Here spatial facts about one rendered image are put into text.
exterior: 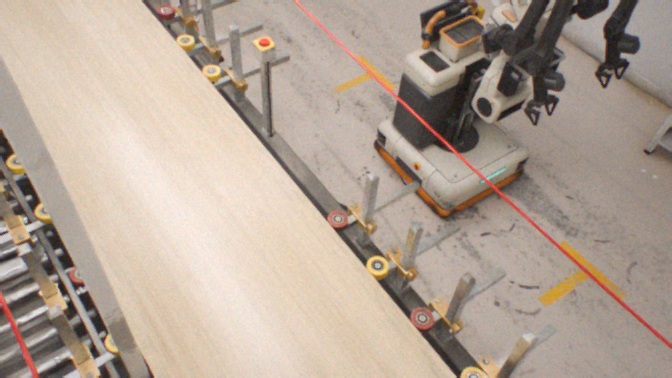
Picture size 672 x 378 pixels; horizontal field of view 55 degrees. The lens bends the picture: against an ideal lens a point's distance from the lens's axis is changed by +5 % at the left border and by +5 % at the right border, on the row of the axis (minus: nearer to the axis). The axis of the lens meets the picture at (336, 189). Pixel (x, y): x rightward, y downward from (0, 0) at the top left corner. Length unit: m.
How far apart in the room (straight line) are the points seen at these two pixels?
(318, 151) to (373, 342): 1.90
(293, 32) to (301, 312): 2.85
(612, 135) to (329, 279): 2.61
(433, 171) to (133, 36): 1.66
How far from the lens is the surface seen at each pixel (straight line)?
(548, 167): 4.05
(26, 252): 2.23
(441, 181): 3.41
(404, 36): 4.72
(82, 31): 3.29
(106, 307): 1.76
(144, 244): 2.39
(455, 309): 2.20
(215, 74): 2.95
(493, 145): 3.65
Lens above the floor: 2.84
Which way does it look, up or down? 51 degrees down
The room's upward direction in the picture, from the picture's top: 5 degrees clockwise
